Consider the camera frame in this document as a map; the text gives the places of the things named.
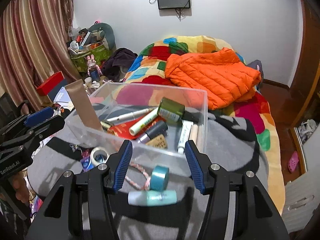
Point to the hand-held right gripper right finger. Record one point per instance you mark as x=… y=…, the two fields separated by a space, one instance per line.
x=195 y=165

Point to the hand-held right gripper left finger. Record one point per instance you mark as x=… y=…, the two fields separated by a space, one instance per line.
x=123 y=165

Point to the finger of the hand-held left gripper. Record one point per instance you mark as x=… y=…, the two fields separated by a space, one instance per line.
x=52 y=126
x=38 y=116

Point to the white ointment tube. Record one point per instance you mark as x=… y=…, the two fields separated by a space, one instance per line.
x=185 y=135

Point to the beige cosmetic tube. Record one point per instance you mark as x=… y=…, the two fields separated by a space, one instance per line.
x=194 y=132

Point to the red gold tea packet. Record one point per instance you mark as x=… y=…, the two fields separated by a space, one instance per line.
x=120 y=130

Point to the teal tape roll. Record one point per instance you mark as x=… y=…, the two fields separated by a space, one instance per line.
x=160 y=177

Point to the brown cosmetic tube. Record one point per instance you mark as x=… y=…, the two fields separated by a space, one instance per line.
x=82 y=102

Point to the small wooden stamp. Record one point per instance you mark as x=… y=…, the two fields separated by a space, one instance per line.
x=157 y=142

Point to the small gold black tube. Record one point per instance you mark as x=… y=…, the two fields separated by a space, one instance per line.
x=106 y=124

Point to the light green highlighter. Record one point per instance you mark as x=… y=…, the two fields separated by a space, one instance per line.
x=143 y=122

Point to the mint green small bottle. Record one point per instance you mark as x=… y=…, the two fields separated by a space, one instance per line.
x=157 y=198

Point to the white pen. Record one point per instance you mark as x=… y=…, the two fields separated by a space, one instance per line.
x=127 y=116

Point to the green plastic bottle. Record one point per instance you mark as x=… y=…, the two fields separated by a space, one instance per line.
x=170 y=108

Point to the clear plastic storage box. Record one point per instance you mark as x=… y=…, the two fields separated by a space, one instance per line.
x=190 y=97

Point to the person's left hand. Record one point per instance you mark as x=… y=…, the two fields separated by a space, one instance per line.
x=21 y=190

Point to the blue white book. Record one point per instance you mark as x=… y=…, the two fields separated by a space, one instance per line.
x=61 y=96

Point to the black chair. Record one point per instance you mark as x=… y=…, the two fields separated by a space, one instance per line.
x=8 y=107

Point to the white tape roll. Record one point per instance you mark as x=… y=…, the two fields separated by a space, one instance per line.
x=93 y=156

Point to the red box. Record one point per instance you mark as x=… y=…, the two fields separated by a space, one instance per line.
x=50 y=82

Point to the small blue pink packet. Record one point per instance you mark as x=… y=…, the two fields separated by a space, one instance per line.
x=86 y=163

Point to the grey black blanket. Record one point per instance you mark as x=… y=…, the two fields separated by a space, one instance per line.
x=230 y=150

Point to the small white jar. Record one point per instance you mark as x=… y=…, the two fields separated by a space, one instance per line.
x=87 y=80

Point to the green patterned box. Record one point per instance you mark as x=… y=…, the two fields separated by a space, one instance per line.
x=80 y=61

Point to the pink rabbit toy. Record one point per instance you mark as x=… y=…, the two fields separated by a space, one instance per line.
x=93 y=67

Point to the colourful patterned blanket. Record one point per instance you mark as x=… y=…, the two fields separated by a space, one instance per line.
x=260 y=120

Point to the striped curtain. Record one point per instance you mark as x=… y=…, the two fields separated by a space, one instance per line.
x=32 y=35

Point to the orange puffer jacket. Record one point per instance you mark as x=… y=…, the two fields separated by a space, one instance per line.
x=212 y=75

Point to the dark cloth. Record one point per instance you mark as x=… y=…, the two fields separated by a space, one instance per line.
x=120 y=60

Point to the pink slipper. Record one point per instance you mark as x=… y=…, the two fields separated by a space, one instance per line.
x=293 y=162

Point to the grey neck pillow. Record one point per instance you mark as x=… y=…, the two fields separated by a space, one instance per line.
x=110 y=35

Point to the white cabinet door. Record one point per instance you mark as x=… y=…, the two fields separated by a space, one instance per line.
x=302 y=200

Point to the dark backpack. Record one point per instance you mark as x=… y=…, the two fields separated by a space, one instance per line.
x=257 y=66

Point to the white shoes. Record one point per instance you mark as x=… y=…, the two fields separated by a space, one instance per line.
x=307 y=130

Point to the wooden wardrobe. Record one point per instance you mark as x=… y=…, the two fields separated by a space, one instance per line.
x=310 y=55

